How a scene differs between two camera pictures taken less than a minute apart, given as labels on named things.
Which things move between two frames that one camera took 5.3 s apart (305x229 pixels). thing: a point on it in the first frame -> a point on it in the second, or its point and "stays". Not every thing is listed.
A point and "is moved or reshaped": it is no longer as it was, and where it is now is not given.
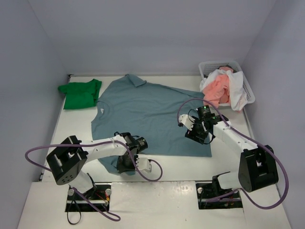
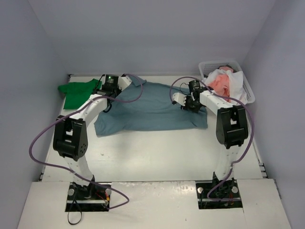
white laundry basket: (205, 67) stays
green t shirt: (81, 95) stays
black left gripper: (124, 165) -> (107, 99)
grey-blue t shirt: (129, 105) is moved or reshaped
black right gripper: (195, 134) -> (188, 105)
